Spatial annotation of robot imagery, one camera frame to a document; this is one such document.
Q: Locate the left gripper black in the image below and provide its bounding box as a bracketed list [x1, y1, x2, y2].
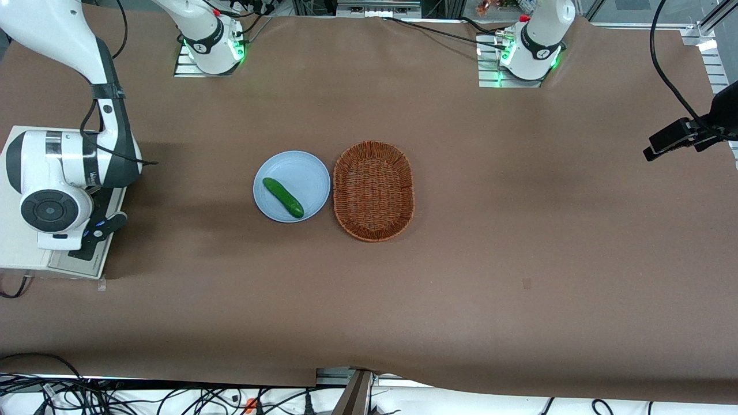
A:
[643, 81, 738, 162]

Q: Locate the white toaster oven body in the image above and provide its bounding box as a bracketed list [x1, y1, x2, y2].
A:
[0, 126, 129, 281]

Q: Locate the green cucumber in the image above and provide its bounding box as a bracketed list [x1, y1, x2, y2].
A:
[262, 177, 305, 219]

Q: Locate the light blue round plate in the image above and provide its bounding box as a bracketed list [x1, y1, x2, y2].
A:
[253, 150, 332, 224]

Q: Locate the brown paper table cover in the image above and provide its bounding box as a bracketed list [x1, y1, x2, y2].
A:
[0, 10, 738, 404]

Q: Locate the brown oval wicker basket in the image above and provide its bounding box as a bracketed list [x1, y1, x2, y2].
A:
[333, 140, 416, 243]

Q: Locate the grey equipment box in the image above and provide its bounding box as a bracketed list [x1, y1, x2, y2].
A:
[336, 0, 422, 17]

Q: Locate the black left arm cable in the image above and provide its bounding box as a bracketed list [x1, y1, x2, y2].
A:
[650, 0, 709, 129]

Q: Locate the black oven power cable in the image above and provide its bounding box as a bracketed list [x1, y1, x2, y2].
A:
[0, 274, 31, 299]

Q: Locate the black floor cable arc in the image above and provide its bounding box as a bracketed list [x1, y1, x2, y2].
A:
[0, 352, 87, 398]

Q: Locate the black base cable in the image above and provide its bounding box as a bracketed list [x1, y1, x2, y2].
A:
[460, 16, 503, 36]
[383, 16, 509, 51]

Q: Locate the aluminium camera mount post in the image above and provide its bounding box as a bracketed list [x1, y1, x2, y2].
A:
[316, 367, 376, 415]

